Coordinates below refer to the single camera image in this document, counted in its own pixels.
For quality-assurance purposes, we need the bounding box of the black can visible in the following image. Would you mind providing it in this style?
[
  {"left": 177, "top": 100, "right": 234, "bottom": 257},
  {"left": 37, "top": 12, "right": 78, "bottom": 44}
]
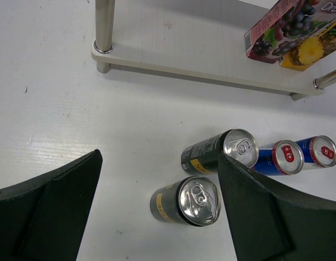
[
  {"left": 150, "top": 176, "right": 221, "bottom": 227},
  {"left": 181, "top": 128, "right": 259, "bottom": 175}
]

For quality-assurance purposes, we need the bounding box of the black can rear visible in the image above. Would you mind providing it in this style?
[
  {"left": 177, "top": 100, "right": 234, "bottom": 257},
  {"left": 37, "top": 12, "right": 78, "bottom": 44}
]
[{"left": 181, "top": 128, "right": 259, "bottom": 175}]

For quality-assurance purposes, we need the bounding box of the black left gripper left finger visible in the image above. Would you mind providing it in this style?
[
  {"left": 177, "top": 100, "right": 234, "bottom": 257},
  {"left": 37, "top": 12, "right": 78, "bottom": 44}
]
[{"left": 0, "top": 150, "right": 103, "bottom": 260}]

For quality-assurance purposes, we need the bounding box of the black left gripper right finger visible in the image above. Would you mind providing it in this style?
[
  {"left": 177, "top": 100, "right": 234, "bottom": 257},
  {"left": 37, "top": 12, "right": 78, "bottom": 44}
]
[{"left": 217, "top": 154, "right": 336, "bottom": 260}]

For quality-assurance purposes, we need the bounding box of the blue silver can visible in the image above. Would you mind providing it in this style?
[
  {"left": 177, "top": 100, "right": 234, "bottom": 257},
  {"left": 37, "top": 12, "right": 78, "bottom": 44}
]
[
  {"left": 252, "top": 140, "right": 304, "bottom": 176},
  {"left": 296, "top": 135, "right": 336, "bottom": 170}
]

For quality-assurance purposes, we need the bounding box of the blue silver can right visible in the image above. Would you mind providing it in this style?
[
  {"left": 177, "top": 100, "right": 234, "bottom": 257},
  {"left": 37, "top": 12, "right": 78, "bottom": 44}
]
[{"left": 296, "top": 135, "right": 336, "bottom": 170}]

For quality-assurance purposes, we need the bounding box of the white two-tier shelf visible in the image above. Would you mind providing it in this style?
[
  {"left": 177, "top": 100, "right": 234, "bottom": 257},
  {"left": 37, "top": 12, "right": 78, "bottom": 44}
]
[{"left": 91, "top": 1, "right": 336, "bottom": 101}]

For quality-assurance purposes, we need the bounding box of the yellow pineapple juice carton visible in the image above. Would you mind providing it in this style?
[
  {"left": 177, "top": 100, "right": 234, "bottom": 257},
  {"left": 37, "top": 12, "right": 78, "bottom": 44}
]
[{"left": 279, "top": 1, "right": 336, "bottom": 71}]

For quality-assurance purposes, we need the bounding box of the purple grape juice carton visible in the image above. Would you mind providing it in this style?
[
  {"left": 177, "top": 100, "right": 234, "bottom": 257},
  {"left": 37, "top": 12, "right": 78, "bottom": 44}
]
[{"left": 244, "top": 1, "right": 320, "bottom": 64}]

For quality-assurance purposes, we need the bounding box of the black can front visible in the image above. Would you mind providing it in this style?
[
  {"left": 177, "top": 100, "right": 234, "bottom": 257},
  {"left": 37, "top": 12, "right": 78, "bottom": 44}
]
[{"left": 150, "top": 176, "right": 221, "bottom": 227}]

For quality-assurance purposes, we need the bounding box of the blue silver can left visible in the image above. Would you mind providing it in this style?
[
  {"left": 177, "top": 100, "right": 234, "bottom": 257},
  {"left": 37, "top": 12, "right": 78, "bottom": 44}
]
[{"left": 252, "top": 140, "right": 304, "bottom": 176}]

